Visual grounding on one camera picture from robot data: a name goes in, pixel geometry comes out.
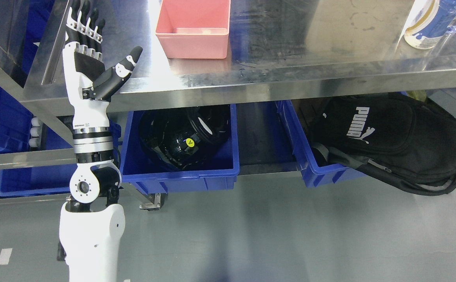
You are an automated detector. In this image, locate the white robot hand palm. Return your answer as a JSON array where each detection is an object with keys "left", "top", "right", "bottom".
[{"left": 63, "top": 42, "right": 109, "bottom": 128}]

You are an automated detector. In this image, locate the black robot finger outer left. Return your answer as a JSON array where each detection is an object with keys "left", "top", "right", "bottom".
[{"left": 66, "top": 0, "right": 81, "bottom": 43}]

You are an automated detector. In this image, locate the blue bin with helmet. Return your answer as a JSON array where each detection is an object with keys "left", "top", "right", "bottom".
[{"left": 120, "top": 104, "right": 241, "bottom": 194}]

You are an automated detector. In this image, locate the black Puma backpack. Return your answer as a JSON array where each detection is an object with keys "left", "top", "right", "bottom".
[{"left": 308, "top": 92, "right": 456, "bottom": 196}]

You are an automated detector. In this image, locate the blue white can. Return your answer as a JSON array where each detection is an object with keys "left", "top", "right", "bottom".
[{"left": 404, "top": 0, "right": 456, "bottom": 50}]

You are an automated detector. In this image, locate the black robot finger fourth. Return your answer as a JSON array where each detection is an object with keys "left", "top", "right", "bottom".
[{"left": 94, "top": 18, "right": 105, "bottom": 61}]

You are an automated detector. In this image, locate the stainless steel table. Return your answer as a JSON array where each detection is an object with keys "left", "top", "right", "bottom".
[{"left": 0, "top": 0, "right": 456, "bottom": 212}]

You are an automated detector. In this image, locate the blue bin lower left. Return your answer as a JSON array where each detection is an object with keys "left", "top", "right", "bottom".
[{"left": 0, "top": 121, "right": 122, "bottom": 197}]

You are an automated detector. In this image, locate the black robot finger second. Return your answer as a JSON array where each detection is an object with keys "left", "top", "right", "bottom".
[{"left": 76, "top": 1, "right": 90, "bottom": 52}]

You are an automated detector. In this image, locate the blue bin far left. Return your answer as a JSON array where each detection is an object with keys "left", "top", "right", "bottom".
[{"left": 0, "top": 87, "right": 33, "bottom": 154}]

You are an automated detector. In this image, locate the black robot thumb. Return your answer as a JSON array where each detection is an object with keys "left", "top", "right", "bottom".
[{"left": 82, "top": 46, "right": 143, "bottom": 102}]

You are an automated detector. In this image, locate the black glossy helmet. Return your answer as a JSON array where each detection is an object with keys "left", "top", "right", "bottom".
[{"left": 138, "top": 104, "right": 230, "bottom": 171}]

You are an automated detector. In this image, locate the blue bin under backpack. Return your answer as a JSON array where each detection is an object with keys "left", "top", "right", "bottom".
[{"left": 275, "top": 100, "right": 366, "bottom": 188}]

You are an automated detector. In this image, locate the black robot finger third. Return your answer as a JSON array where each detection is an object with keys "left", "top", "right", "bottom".
[{"left": 85, "top": 9, "right": 99, "bottom": 57}]

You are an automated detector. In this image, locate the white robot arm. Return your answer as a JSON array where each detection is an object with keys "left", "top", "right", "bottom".
[{"left": 59, "top": 0, "right": 143, "bottom": 282}]

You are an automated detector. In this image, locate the pink plastic storage box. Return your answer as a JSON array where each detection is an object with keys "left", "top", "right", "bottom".
[{"left": 155, "top": 0, "right": 231, "bottom": 59}]

